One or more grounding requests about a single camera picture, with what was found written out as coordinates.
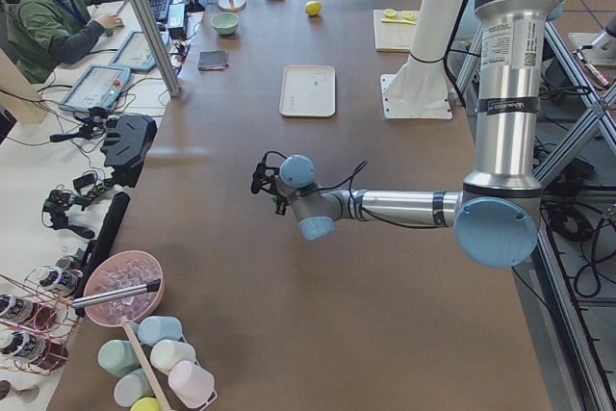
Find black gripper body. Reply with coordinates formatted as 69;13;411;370
250;151;289;215

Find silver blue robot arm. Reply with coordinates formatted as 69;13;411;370
251;0;564;268

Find cream rectangular tray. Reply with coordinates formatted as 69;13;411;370
279;64;336;118

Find black wallet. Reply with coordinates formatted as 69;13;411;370
197;50;229;71

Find metal black-tipped tongs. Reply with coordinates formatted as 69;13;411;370
70;279;163;309

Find mint green bowl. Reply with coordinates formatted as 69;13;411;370
210;12;240;36

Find pink bowl with ice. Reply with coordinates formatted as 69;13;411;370
84;250;165;327

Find black bar device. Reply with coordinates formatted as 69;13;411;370
74;193;131;298

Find whole yellow lemon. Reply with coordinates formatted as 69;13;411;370
304;1;321;17

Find teach pendant tablet far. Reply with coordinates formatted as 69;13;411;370
110;31;156;72

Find teach pendant tablet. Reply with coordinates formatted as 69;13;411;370
59;64;132;114
110;31;156;72

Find teach pendant tablet near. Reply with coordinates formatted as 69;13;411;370
59;64;132;114

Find pale blue plastic cup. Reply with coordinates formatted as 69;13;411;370
138;316;183;347

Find light wooden cutting board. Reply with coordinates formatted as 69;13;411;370
372;10;419;53

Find yellow plastic knife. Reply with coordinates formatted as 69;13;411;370
379;17;417;25

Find wooden spoon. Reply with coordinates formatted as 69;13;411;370
120;317;171;411

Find white plastic cup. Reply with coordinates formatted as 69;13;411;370
150;340;196;374

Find black keyboard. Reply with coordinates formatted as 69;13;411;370
147;0;172;23

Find lemon slice right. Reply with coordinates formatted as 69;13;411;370
400;11;417;21

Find pale pink plastic cup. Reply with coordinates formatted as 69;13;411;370
167;361;215;409

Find mint green plastic cup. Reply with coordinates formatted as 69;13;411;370
97;340;141;377

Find grey blue plastic cup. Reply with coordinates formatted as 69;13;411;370
114;369;154;407

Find yellow plastic cup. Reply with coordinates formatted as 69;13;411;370
130;397;163;411

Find person in green jacket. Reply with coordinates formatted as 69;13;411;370
7;0;123;84

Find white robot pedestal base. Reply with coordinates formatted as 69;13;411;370
379;0;477;120

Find aluminium frame post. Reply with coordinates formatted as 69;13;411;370
129;0;181;97

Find white wire cup rack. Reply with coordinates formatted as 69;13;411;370
126;328;218;410

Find copper wire bottle rack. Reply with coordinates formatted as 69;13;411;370
1;274;79;375

